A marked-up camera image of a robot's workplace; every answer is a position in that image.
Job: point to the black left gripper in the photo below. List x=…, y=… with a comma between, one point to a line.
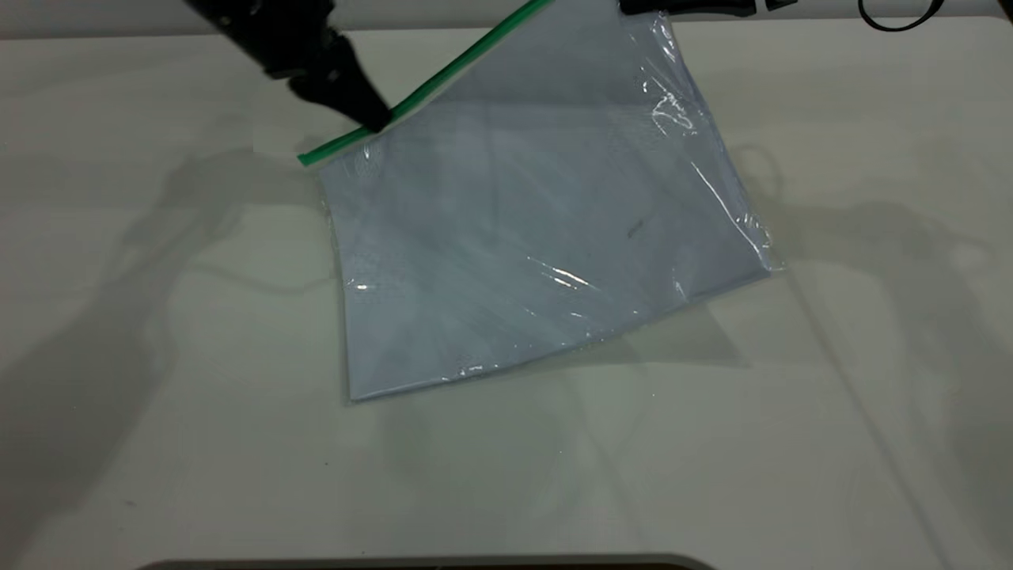
x=277, y=32

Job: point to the transparent zip bag green zipper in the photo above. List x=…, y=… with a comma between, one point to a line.
x=514, y=237

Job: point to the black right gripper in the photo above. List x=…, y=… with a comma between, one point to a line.
x=782, y=4

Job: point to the white paper stack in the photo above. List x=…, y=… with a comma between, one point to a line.
x=514, y=261

